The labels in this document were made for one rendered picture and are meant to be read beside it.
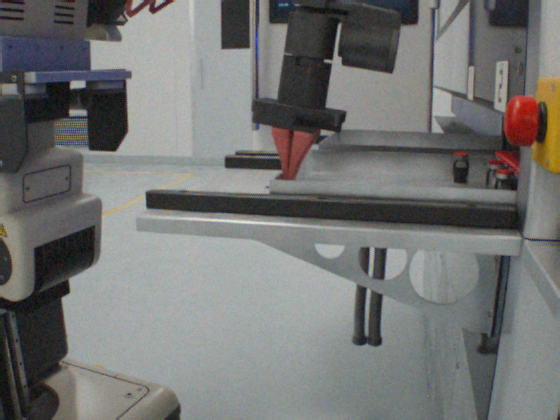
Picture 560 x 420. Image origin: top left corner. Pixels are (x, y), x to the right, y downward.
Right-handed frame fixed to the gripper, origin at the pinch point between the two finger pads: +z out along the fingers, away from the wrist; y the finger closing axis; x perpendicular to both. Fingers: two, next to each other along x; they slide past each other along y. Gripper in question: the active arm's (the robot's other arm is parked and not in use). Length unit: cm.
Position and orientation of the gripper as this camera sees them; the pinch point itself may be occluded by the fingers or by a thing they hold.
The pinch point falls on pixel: (289, 181)
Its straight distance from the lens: 66.6
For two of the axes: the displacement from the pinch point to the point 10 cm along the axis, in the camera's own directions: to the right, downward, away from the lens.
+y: 9.6, 2.0, -1.9
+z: -1.4, 9.5, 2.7
